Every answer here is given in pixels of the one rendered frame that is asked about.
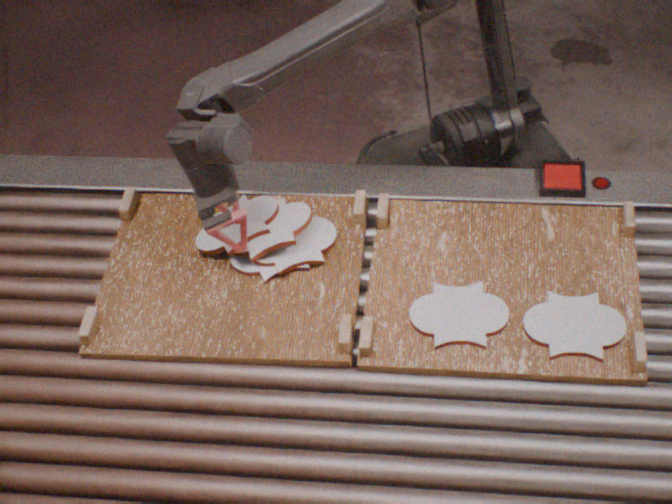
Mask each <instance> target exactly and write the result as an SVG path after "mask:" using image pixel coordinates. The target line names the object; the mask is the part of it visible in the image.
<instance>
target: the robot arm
mask: <svg viewBox="0 0 672 504"><path fill-rule="evenodd" d="M458 3H459V0H344V1H342V2H341V3H339V4H337V5H335V6H334V7H332V8H330V9H328V10H327V11H325V12H323V13H321V14H320V15H318V16H316V17H314V18H313V19H311V20H309V21H307V22H306V23H304V24H302V25H301V26H299V27H297V28H295V29H294V30H292V31H290V32H288V33H287V34H285V35H283V36H281V37H280V38H278V39H276V40H274V41H273V42H271V43H269V44H267V45H266V46H264V47H262V48H260V49H259V50H257V51H255V52H253V53H251V54H248V55H246V56H244V57H241V58H239V59H236V60H230V61H228V62H226V63H225V64H223V65H221V66H219V67H218V68H215V67H214V66H213V67H211V68H210V69H208V70H206V71H204V72H203V73H201V74H199V75H198V76H196V77H194V78H193V79H191V80H190V81H189V82H188V83H187V84H186V85H185V87H184V88H183V90H182V93H181V98H180V100H179V102H178V104H177V107H176V110H177V111H178V112H179V113H180V114H181V115H182V116H183V117H184V118H186V119H187V120H188V121H186V122H180V123H179V125H172V126H171V131H170V132H169V133H168V134H167V136H166V141H167V143H168V145H169V146H170V148H171V150H172V152H173V154H174V155H175V157H176V159H177V161H178V162H179V164H180V166H181V167H182V169H183V171H184V173H185V175H186V177H187V178H188V180H189V182H190V184H191V186H192V187H193V193H194V198H195V204H196V209H197V214H198V216H199V217H200V219H201V221H202V226H203V229H204V230H205V232H206V233H207V234H208V235H210V236H211V237H213V238H215V239H217V240H219V241H221V242H223V243H225V244H226V245H228V246H229V247H231V248H233V249H234V250H236V251H237V252H239V253H241V252H243V251H245V250H247V249H248V244H247V212H246V209H245V207H243V208H241V209H239V195H238V190H239V184H238V180H237V173H236V170H235V168H234V167H233V166H232V165H242V164H244V163H245V162H246V161H247V160H248V159H249V157H250V155H251V151H252V136H253V134H254V130H253V129H252V128H251V127H250V126H249V125H248V124H247V123H246V122H245V121H244V120H243V119H242V112H244V111H246V110H248V109H250V108H251V107H253V106H255V105H256V103H257V102H258V101H259V100H261V99H262V98H263V97H264V96H266V95H267V94H269V93H270V92H272V91H273V90H275V89H276V88H278V87H280V86H282V85H283V84H285V83H287V82H289V81H291V80H292V79H294V78H296V77H298V76H300V75H301V74H303V73H305V72H307V71H309V70H310V69H312V68H314V67H316V66H318V65H319V64H321V63H323V62H325V61H327V60H328V59H330V58H332V57H334V56H336V55H337V54H339V53H341V52H343V51H345V50H346V49H348V48H350V47H352V46H354V45H355V44H357V43H359V42H361V41H363V40H364V39H366V38H368V37H370V36H372V35H373V34H375V33H377V32H379V31H381V30H383V29H385V28H387V27H389V26H391V25H393V24H395V23H398V22H400V21H403V20H406V19H412V18H414V17H416V18H417V20H418V21H419V23H420V24H421V25H424V24H426V23H428V22H429V21H431V20H433V19H435V18H437V17H439V16H440V15H442V14H444V13H446V12H448V11H449V10H451V9H453V8H454V7H455V6H456V5H457V4H458ZM225 202H227V204H228V205H231V204H233V210H229V209H228V208H227V207H226V206H225V205H223V203H225ZM215 208H217V209H218V210H219V211H220V212H222V213H221V214H219V215H217V216H214V213H215V212H216V210H215ZM232 224H236V225H238V224H240V238H241V243H240V244H238V243H236V242H235V241H233V240H232V239H231V238H229V237H228V236H227V235H225V234H224V233H222V232H221V231H220V230H221V229H223V228H225V227H228V226H230V225H232Z"/></svg>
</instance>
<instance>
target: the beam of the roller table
mask: <svg viewBox="0 0 672 504"><path fill-rule="evenodd" d="M232 166H233V167H234V168H235V170H236V173H237V180H238V184H239V190H238V195H275V196H348V197H355V194H356V190H365V191H366V197H368V202H369V203H378V201H379V194H380V193H383V194H389V199H390V200H410V201H440V202H470V203H500V204H530V205H560V206H590V207H620V208H623V202H624V201H630V202H633V205H634V211H637V212H669V213H672V173H665V172H628V171H591V170H585V174H586V198H565V197H539V169H518V168H481V167H444V166H407V165H371V164H334V163H297V162H261V161H246V162H245V163H244V164H242V165H232ZM596 177H605V178H607V179H609V180H610V182H611V186H610V187H609V188H608V189H605V190H599V189H596V188H594V187H593V186H592V183H591V182H592V180H593V179H594V178H596ZM127 187H135V188H136V191H137V194H194V193H193V187H192V186H191V184H190V182H189V180H188V178H187V177H186V175H185V173H184V171H183V169H182V167H181V166H180V164H179V162H178V161H177V159H150V158H114V157H77V156H40V155H3V154H0V191H10V192H41V193H73V194H104V195H124V192H125V190H126V188H127Z"/></svg>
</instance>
